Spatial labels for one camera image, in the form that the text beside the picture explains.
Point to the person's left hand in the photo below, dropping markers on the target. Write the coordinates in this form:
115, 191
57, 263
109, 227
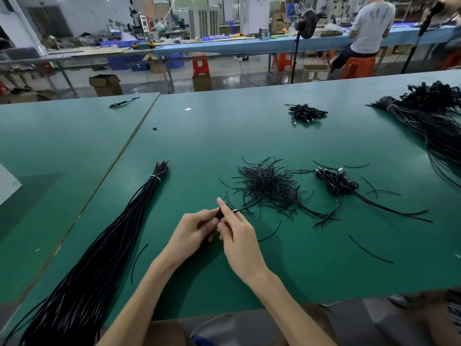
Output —
186, 238

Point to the person's right leg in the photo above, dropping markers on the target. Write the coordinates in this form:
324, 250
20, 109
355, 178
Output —
443, 317

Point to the red plastic stool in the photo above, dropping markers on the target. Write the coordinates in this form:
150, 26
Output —
201, 65

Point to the person's right hand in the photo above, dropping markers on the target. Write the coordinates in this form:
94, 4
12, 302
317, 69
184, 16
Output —
241, 245

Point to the person's right forearm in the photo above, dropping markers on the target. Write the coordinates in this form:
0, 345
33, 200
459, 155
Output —
295, 313

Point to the long blue workbench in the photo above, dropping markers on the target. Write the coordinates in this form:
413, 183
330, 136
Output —
259, 46

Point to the blue plastic item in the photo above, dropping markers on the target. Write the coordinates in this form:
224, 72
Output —
203, 339

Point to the black fan on stand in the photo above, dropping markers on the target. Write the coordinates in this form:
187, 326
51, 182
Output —
307, 25

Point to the orange plastic stool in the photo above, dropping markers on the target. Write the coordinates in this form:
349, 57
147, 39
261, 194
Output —
284, 62
451, 59
358, 67

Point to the large white box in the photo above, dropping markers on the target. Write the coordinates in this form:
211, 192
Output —
7, 183

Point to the black tripod stand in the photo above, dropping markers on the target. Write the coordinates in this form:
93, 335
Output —
421, 36

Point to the person's left forearm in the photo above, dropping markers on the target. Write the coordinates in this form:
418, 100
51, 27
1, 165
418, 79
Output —
140, 306

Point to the open cardboard box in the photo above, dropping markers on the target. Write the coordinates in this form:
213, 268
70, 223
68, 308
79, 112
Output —
106, 85

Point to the small cardboard box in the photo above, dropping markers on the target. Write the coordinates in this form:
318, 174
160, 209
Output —
202, 82

